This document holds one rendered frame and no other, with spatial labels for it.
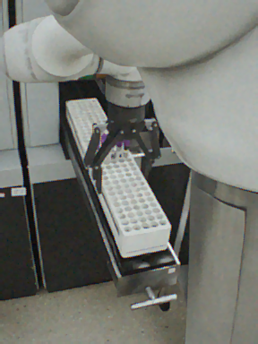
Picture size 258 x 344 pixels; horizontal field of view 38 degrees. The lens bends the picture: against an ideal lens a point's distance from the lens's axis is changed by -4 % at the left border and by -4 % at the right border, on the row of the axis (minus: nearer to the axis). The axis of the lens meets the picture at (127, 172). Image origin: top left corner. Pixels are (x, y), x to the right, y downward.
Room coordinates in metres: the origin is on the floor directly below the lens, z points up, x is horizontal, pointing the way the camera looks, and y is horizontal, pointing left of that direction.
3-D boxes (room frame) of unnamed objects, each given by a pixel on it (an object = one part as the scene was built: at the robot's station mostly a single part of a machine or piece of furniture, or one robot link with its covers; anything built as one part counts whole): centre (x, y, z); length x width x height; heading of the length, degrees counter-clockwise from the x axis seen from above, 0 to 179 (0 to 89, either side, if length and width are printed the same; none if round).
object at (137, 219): (0.67, 0.00, 0.85); 0.30 x 0.10 x 0.06; 21
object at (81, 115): (0.97, 0.11, 0.83); 0.30 x 0.10 x 0.06; 21
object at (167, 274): (0.80, 0.05, 0.78); 0.73 x 0.14 x 0.09; 21
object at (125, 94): (0.70, 0.01, 1.11); 0.09 x 0.09 x 0.06
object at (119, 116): (0.70, 0.01, 1.03); 0.08 x 0.07 x 0.09; 111
